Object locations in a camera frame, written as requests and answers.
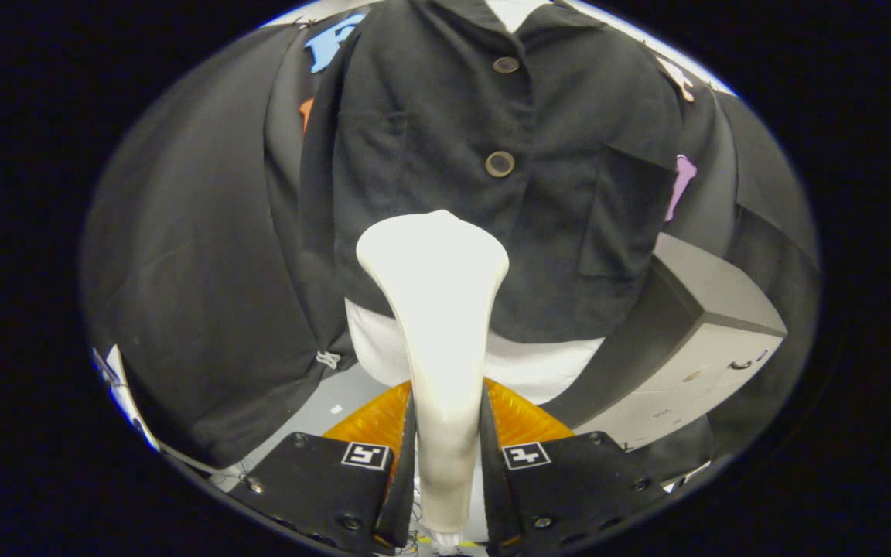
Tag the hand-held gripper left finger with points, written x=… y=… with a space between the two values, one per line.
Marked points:
x=403 y=480

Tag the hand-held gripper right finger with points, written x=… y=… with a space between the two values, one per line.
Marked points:
x=492 y=480

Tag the white shirt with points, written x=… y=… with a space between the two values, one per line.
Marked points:
x=538 y=367

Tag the white garment steamer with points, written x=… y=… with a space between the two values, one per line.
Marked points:
x=438 y=309

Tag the black blazer jacket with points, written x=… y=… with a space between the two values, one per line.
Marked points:
x=430 y=116

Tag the black backdrop cloth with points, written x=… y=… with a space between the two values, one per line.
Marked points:
x=198 y=271

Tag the grey cabinet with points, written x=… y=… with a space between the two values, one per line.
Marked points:
x=724 y=294

